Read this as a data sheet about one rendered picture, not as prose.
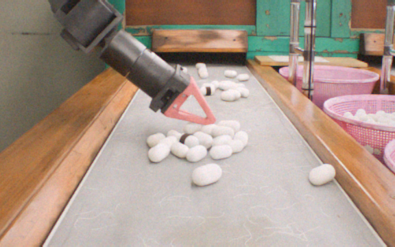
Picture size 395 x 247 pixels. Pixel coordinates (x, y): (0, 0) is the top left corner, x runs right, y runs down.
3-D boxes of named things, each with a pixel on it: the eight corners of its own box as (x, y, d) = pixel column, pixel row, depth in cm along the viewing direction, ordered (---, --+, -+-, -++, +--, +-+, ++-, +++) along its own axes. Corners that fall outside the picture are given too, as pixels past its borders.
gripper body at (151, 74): (186, 70, 76) (151, 42, 74) (186, 81, 66) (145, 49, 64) (162, 100, 77) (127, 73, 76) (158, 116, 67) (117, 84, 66)
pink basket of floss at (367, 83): (345, 124, 103) (348, 84, 101) (258, 106, 122) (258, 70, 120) (392, 108, 121) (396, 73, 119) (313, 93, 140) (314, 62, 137)
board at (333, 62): (260, 65, 133) (260, 61, 133) (254, 59, 148) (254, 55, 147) (367, 67, 133) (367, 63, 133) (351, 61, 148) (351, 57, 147)
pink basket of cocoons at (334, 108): (391, 201, 62) (400, 137, 60) (292, 148, 86) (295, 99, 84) (508, 174, 72) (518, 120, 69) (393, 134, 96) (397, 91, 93)
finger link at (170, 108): (225, 100, 77) (181, 64, 75) (229, 110, 70) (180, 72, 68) (199, 130, 78) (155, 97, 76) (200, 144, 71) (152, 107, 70)
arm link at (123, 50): (92, 53, 66) (116, 22, 66) (96, 55, 73) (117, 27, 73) (129, 81, 67) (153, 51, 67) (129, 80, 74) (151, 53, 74)
